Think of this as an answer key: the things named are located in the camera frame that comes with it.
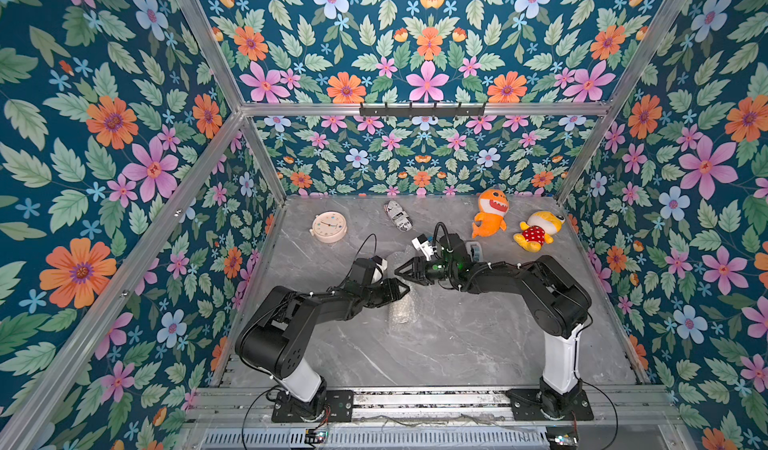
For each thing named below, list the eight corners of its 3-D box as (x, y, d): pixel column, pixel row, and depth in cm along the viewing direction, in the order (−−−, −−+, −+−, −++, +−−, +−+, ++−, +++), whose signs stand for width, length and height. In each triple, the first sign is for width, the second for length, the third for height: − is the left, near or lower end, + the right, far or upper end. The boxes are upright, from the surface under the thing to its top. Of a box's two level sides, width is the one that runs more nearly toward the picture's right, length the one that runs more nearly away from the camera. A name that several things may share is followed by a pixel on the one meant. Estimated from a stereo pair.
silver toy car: (402, 234, 110) (402, 228, 108) (383, 209, 119) (382, 203, 116) (414, 228, 112) (415, 222, 110) (395, 203, 120) (395, 198, 118)
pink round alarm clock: (310, 242, 109) (308, 236, 106) (317, 217, 117) (314, 211, 114) (345, 242, 109) (343, 236, 106) (349, 217, 117) (347, 211, 114)
